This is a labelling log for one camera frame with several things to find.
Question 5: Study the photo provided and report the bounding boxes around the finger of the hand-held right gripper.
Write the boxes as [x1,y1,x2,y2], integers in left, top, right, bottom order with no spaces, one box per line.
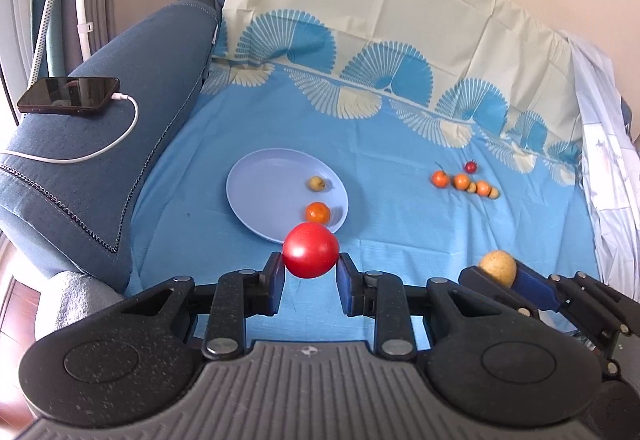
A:
[512,261,634,339]
[458,265,544,321]

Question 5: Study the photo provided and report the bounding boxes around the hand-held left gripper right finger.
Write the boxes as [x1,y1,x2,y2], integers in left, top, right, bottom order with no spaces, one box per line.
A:
[335,253,501,361]

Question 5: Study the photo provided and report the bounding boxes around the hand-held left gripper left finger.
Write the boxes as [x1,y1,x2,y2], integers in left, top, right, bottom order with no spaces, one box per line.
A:
[119,251,287,361]

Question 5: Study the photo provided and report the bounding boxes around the yellow oval fruit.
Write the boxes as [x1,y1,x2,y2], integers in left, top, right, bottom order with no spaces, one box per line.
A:
[477,250,518,289]

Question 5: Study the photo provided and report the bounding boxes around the large red tomato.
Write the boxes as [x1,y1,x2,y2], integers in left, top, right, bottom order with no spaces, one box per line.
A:
[282,221,340,279]

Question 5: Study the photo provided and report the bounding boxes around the light blue plate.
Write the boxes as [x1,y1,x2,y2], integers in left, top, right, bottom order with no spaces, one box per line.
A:
[225,147,350,244]

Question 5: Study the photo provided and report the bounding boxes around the orange tangerine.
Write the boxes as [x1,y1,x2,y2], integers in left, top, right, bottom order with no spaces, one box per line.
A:
[305,201,332,225]

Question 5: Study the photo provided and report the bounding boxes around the crinkled plastic sheet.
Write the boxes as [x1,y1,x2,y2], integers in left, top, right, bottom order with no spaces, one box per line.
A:
[559,29,640,308]

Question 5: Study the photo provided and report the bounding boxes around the blue fan-print bed sheet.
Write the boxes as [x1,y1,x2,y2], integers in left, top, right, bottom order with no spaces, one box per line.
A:
[122,0,603,346]

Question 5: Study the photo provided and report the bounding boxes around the grey towel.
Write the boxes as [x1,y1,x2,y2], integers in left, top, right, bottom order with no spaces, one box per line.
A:
[34,269,127,342]

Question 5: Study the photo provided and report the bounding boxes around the black smartphone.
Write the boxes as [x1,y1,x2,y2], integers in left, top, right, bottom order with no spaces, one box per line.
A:
[17,76,121,115]

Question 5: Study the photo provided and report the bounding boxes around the white charging cable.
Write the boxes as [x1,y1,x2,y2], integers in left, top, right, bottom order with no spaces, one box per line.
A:
[0,92,140,165]

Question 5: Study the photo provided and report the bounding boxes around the dotted white strap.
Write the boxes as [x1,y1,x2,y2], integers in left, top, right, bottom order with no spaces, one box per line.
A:
[27,0,69,92]

